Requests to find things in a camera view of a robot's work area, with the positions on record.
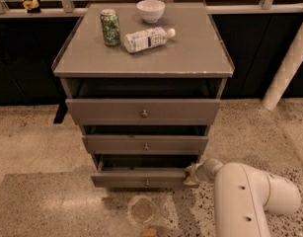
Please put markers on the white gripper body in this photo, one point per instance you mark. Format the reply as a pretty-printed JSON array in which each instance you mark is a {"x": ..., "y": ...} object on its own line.
[{"x": 199, "y": 174}]

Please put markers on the grey bottom drawer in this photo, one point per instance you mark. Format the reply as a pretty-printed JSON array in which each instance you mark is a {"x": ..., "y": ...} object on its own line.
[{"x": 141, "y": 171}]

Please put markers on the grey drawer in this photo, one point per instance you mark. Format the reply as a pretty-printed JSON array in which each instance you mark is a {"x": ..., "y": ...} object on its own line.
[
  {"x": 145, "y": 144},
  {"x": 141, "y": 171},
  {"x": 143, "y": 111}
]

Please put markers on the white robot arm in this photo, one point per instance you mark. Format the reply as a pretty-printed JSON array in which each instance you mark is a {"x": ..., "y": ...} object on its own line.
[{"x": 243, "y": 195}]

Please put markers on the grey middle drawer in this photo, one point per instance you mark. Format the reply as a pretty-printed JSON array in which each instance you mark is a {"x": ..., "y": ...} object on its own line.
[{"x": 145, "y": 144}]

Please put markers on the grey drawer cabinet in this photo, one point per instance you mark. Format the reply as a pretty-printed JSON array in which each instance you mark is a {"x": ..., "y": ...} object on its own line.
[{"x": 192, "y": 65}]

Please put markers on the grey top drawer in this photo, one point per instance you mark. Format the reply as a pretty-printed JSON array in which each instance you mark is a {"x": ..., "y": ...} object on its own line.
[{"x": 143, "y": 111}]

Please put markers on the round metal floor plate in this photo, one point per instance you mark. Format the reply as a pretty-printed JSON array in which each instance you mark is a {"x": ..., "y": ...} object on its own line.
[{"x": 141, "y": 209}]

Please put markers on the clear plastic water bottle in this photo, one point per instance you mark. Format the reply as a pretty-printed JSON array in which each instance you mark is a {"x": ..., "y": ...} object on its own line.
[{"x": 147, "y": 39}]

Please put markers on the white diagonal pillar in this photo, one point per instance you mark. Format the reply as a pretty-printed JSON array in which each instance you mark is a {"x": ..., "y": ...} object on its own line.
[{"x": 285, "y": 73}]

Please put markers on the white ceramic bowl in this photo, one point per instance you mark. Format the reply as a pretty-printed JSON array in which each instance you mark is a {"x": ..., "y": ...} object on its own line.
[{"x": 151, "y": 10}]

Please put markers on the green soda can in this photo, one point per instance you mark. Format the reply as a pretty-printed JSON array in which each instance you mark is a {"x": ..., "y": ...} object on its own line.
[{"x": 110, "y": 27}]

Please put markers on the yellow black object on ledge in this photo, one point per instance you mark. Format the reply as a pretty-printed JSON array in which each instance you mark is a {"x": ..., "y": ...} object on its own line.
[{"x": 32, "y": 6}]

